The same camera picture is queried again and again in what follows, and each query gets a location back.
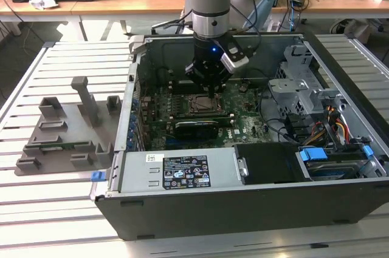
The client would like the open PC case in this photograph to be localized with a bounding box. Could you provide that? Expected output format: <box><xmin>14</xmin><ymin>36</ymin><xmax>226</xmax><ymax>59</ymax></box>
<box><xmin>89</xmin><ymin>32</ymin><xmax>389</xmax><ymax>242</ymax></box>

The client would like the crumpled white paper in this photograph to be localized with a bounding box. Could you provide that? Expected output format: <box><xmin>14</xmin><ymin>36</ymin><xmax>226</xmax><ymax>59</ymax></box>
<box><xmin>28</xmin><ymin>0</ymin><xmax>59</xmax><ymax>10</ymax></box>

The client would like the silver disk bay cage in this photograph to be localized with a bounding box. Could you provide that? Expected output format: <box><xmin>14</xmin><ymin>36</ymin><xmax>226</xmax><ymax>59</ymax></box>
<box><xmin>267</xmin><ymin>44</ymin><xmax>349</xmax><ymax>125</ymax></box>

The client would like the grey power supply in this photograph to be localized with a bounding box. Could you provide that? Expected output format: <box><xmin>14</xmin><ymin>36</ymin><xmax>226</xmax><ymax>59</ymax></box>
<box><xmin>117</xmin><ymin>148</ymin><xmax>244</xmax><ymax>194</ymax></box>

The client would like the blue disk carrier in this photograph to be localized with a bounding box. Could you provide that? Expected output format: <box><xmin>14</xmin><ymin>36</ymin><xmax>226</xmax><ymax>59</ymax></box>
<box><xmin>297</xmin><ymin>144</ymin><xmax>374</xmax><ymax>180</ymax></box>

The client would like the long black cable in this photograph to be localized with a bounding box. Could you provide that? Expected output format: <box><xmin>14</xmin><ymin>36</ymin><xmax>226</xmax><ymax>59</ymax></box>
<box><xmin>257</xmin><ymin>86</ymin><xmax>301</xmax><ymax>145</ymax></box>

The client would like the coloured power wire bundle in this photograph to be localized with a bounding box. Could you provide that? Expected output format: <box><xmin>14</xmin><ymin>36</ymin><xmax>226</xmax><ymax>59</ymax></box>
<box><xmin>299</xmin><ymin>104</ymin><xmax>352</xmax><ymax>148</ymax></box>

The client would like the silver topped CPU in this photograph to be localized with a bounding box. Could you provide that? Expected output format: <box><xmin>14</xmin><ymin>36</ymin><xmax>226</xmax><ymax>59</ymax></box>
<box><xmin>194</xmin><ymin>96</ymin><xmax>218</xmax><ymax>112</ymax></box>

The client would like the green motherboard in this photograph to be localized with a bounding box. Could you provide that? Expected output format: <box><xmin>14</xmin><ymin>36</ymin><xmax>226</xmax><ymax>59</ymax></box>
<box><xmin>138</xmin><ymin>78</ymin><xmax>274</xmax><ymax>151</ymax></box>

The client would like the CPU socket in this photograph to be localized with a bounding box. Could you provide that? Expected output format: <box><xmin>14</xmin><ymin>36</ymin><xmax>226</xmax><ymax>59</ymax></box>
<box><xmin>185</xmin><ymin>93</ymin><xmax>225</xmax><ymax>116</ymax></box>

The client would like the hard disk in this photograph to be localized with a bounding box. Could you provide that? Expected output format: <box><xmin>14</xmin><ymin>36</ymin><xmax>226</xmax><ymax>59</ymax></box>
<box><xmin>305</xmin><ymin>157</ymin><xmax>359</xmax><ymax>180</ymax></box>

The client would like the metal socket cover frame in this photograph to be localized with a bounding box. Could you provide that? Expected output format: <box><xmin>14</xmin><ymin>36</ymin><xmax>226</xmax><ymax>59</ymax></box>
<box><xmin>190</xmin><ymin>93</ymin><xmax>222</xmax><ymax>114</ymax></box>

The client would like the grey parts rack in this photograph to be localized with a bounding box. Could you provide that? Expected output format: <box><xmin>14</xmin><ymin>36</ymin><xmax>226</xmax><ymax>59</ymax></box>
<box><xmin>14</xmin><ymin>75</ymin><xmax>122</xmax><ymax>177</ymax></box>

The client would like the green RAM stick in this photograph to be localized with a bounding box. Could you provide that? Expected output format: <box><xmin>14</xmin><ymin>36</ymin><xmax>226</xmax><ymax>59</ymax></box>
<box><xmin>24</xmin><ymin>141</ymin><xmax>94</xmax><ymax>152</ymax></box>

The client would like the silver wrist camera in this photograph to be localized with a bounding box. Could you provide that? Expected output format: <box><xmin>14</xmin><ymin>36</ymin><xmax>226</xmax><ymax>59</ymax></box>
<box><xmin>219</xmin><ymin>41</ymin><xmax>250</xmax><ymax>74</ymax></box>

